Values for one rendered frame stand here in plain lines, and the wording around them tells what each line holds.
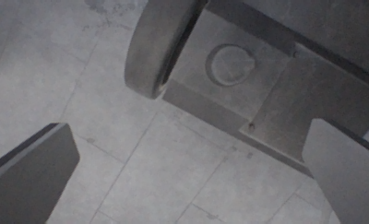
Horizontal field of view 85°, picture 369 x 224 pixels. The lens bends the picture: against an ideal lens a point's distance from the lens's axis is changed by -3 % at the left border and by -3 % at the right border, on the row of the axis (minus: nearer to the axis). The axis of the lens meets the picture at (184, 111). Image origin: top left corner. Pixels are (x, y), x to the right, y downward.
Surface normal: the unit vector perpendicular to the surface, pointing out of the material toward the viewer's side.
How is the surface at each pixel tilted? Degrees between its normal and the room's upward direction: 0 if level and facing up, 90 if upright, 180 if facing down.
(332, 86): 0
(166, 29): 2
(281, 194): 0
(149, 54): 18
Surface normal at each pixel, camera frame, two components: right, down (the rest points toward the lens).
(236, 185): -0.07, 0.22
